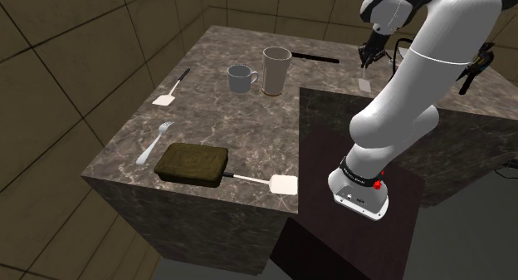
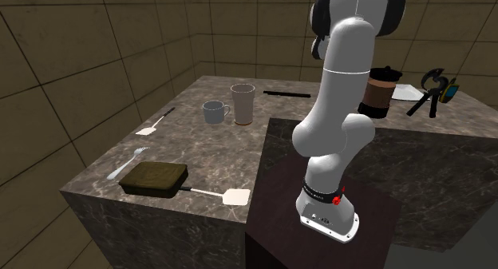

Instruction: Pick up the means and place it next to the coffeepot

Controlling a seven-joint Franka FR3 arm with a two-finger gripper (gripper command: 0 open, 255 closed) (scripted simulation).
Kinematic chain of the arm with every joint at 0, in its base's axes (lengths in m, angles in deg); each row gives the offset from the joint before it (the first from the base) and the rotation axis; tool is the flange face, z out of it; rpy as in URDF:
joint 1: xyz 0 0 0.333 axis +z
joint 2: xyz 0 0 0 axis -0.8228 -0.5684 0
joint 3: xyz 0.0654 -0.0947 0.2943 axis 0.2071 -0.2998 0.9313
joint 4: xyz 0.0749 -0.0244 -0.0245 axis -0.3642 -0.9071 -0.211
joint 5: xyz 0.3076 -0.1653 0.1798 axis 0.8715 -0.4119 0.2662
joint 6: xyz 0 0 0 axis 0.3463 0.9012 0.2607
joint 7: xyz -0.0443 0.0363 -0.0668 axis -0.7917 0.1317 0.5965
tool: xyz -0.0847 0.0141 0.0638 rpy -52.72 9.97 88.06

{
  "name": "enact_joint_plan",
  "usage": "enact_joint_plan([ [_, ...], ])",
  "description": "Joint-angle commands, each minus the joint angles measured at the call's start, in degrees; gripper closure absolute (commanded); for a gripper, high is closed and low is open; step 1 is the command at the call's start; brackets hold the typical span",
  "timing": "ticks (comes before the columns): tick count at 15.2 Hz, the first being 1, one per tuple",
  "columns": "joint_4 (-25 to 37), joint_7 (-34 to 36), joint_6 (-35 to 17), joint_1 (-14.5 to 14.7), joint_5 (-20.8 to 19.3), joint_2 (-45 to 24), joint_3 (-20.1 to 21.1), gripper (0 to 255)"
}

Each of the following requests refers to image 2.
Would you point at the black clamp tool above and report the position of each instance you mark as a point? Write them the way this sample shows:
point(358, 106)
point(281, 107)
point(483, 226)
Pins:
point(431, 90)

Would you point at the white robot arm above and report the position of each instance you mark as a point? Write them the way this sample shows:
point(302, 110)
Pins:
point(344, 104)

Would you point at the brown black coffee press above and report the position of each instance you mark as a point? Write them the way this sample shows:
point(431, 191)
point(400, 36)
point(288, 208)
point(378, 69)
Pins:
point(379, 95)

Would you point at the silver fork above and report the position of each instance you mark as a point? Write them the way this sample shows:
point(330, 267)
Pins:
point(123, 168)

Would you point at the olive green square pan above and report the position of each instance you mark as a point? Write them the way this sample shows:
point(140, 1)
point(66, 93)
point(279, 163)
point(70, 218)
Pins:
point(153, 176)

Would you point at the white plate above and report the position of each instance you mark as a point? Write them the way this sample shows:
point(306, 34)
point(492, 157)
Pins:
point(406, 93)

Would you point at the tall beige cup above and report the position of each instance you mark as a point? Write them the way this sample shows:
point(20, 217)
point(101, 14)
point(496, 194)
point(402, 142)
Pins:
point(243, 104)

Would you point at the yellow blue handheld device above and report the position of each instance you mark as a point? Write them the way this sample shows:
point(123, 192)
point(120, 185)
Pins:
point(449, 91)

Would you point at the grey mug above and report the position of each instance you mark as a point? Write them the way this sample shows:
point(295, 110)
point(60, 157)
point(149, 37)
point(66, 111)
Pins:
point(213, 111)

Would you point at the thin black stick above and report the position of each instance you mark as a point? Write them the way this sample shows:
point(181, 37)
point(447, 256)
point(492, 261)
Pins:
point(287, 93)

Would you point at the dark maroon robot stand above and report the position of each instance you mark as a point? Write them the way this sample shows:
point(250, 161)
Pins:
point(280, 221)

